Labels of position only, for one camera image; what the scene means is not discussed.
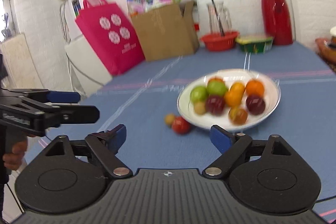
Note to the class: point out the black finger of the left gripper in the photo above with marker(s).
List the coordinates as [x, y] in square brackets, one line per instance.
[79, 114]

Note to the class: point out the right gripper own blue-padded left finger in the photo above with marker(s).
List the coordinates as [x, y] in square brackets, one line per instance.
[104, 147]

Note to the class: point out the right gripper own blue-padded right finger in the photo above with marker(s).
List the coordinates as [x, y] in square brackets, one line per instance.
[233, 149]

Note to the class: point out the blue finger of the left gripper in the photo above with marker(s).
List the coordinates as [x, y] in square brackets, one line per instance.
[64, 97]

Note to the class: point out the red-yellow plum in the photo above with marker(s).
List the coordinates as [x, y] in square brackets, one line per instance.
[238, 115]

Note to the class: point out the dark red plum large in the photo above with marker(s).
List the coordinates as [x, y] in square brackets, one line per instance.
[255, 104]

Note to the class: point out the orange mandarin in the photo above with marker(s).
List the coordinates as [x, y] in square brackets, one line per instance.
[233, 99]
[217, 79]

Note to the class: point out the yellow orange small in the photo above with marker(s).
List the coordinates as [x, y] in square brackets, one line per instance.
[238, 87]

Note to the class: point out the large orange with stem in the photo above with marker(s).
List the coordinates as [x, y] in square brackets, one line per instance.
[255, 87]

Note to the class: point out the green mango-shaped fruit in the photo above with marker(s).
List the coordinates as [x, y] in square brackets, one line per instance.
[216, 88]

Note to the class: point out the green apple round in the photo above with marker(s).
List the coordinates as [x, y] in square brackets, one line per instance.
[198, 94]

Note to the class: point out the person's left hand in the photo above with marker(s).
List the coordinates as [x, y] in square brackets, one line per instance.
[13, 160]

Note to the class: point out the white appliance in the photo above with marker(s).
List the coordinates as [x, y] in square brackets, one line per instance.
[87, 73]

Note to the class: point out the red apple small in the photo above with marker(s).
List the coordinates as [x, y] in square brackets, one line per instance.
[180, 126]

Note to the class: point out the white ceramic plate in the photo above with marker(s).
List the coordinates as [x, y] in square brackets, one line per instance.
[271, 97]

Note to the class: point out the pink tote bag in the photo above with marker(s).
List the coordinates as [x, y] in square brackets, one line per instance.
[111, 35]

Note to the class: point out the green instant noodle bowl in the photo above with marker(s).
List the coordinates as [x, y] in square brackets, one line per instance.
[255, 43]

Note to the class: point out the red plastic basket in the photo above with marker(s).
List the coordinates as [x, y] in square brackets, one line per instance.
[216, 43]

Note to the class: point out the cardboard box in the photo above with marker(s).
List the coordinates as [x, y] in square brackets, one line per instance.
[167, 32]

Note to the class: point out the glass pitcher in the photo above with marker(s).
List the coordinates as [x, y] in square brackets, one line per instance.
[219, 18]

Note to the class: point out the red thermos jug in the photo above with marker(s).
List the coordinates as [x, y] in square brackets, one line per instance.
[277, 23]

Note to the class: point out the orange woven bowl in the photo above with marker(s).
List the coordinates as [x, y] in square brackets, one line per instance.
[326, 48]

